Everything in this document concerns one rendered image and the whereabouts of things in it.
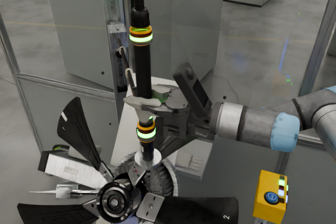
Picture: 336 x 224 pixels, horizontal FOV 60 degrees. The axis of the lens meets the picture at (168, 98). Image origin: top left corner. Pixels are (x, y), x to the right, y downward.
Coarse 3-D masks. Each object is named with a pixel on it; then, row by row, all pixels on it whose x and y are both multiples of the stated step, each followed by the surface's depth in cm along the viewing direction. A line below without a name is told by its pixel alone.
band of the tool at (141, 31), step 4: (132, 28) 57; (136, 28) 58; (140, 28) 58; (144, 28) 58; (148, 28) 58; (132, 32) 55; (136, 32) 54; (140, 32) 54; (144, 32) 55; (148, 32) 55; (132, 36) 55; (148, 36) 56; (132, 40) 56; (148, 40) 56
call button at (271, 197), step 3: (270, 192) 105; (267, 195) 104; (270, 195) 104; (273, 195) 104; (276, 195) 104; (267, 198) 103; (270, 198) 103; (273, 198) 103; (276, 198) 103; (270, 201) 103; (273, 201) 102
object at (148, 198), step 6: (144, 198) 91; (150, 198) 91; (156, 198) 91; (162, 198) 91; (144, 204) 90; (156, 204) 90; (138, 210) 88; (144, 210) 88; (150, 210) 88; (156, 210) 88; (138, 216) 86; (144, 216) 86; (150, 216) 86
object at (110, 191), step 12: (120, 180) 89; (144, 180) 96; (108, 192) 86; (120, 192) 86; (132, 192) 86; (144, 192) 94; (96, 204) 87; (108, 204) 87; (120, 204) 86; (132, 204) 84; (108, 216) 86; (120, 216) 85
